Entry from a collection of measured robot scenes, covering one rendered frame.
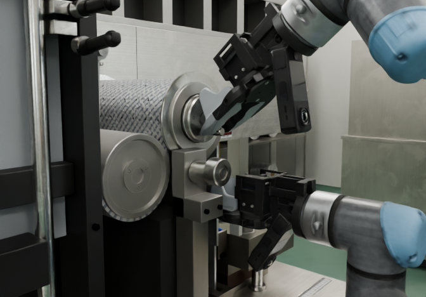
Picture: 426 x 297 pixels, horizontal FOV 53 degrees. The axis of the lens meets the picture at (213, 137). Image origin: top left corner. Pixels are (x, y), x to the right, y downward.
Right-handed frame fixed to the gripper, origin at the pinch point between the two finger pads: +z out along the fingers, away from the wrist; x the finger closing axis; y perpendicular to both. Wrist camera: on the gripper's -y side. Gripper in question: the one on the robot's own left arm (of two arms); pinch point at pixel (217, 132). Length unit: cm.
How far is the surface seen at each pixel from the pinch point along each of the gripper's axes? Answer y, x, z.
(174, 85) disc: 8.0, 5.5, -1.8
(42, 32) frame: 3.5, 32.6, -13.7
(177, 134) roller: 2.1, 5.6, 2.6
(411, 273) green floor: -69, -258, 108
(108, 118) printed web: 13.2, 7.2, 13.0
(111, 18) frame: 40.8, -8.1, 14.3
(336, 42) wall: 167, -449, 103
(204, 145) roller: 0.3, -0.6, 4.1
